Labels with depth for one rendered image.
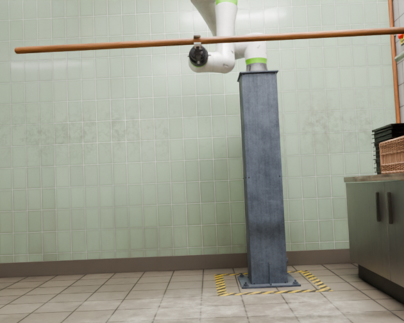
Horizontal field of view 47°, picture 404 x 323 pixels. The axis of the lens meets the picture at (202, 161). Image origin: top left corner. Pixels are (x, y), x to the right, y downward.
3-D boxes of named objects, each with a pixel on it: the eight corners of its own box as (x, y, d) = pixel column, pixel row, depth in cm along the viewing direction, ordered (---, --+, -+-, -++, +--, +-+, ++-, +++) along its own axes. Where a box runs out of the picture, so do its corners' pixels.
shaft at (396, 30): (13, 52, 202) (13, 46, 202) (16, 54, 205) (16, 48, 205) (409, 32, 199) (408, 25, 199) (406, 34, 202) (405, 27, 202)
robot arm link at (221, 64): (215, 13, 249) (215, 1, 238) (236, 13, 249) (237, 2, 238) (212, 76, 241) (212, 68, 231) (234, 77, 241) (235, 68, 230)
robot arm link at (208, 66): (188, 74, 243) (188, 54, 243) (211, 75, 242) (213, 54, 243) (186, 68, 229) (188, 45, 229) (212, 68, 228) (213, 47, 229)
